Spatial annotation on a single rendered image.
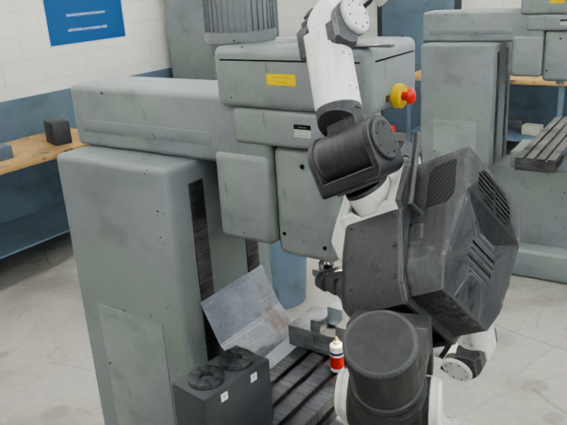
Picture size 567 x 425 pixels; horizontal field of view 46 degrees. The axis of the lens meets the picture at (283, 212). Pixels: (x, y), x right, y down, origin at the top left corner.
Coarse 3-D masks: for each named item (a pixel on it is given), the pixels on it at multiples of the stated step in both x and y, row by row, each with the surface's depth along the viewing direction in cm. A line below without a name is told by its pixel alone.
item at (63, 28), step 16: (48, 0) 577; (64, 0) 590; (80, 0) 604; (96, 0) 619; (112, 0) 634; (48, 16) 580; (64, 16) 593; (80, 16) 607; (96, 16) 621; (112, 16) 636; (48, 32) 582; (64, 32) 595; (80, 32) 609; (96, 32) 624; (112, 32) 639
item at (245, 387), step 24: (216, 360) 168; (240, 360) 165; (264, 360) 167; (192, 384) 157; (216, 384) 157; (240, 384) 161; (264, 384) 168; (192, 408) 157; (216, 408) 156; (240, 408) 163; (264, 408) 170
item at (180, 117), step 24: (72, 96) 218; (96, 96) 210; (120, 96) 204; (144, 96) 198; (168, 96) 192; (192, 96) 187; (216, 96) 182; (96, 120) 214; (120, 120) 207; (144, 120) 201; (168, 120) 195; (192, 120) 190; (216, 120) 185; (96, 144) 219; (120, 144) 211; (144, 144) 205; (168, 144) 199; (192, 144) 193; (216, 144) 187; (240, 144) 182
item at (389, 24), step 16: (400, 0) 825; (416, 0) 814; (432, 0) 802; (448, 0) 791; (384, 16) 844; (400, 16) 832; (416, 16) 820; (384, 32) 850; (400, 32) 838; (416, 32) 826; (416, 48) 833; (416, 64) 839; (416, 80) 846; (416, 96) 853; (384, 112) 886; (400, 112) 872; (416, 112) 859; (400, 128) 880
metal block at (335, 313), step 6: (336, 300) 205; (330, 306) 201; (336, 306) 201; (330, 312) 202; (336, 312) 200; (342, 312) 199; (330, 318) 202; (336, 318) 201; (342, 318) 200; (330, 324) 203; (336, 324) 202
